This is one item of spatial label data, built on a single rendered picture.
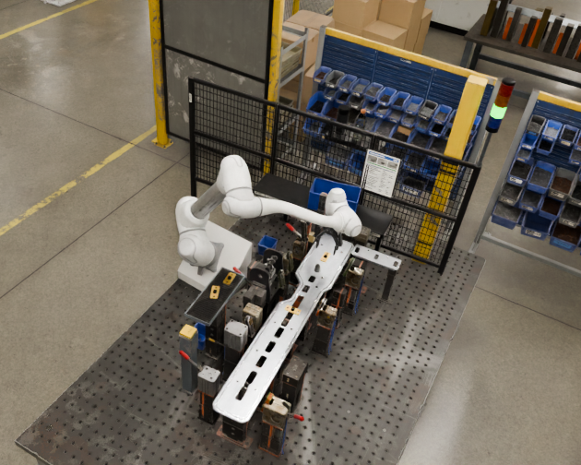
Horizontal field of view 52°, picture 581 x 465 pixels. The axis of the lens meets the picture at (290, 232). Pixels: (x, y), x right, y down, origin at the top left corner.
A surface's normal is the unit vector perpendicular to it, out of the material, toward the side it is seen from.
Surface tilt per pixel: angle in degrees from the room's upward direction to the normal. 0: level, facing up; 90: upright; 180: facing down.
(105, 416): 0
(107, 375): 0
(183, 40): 91
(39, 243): 0
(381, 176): 90
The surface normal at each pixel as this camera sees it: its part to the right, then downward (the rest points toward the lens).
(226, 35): -0.49, 0.56
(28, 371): 0.09, -0.75
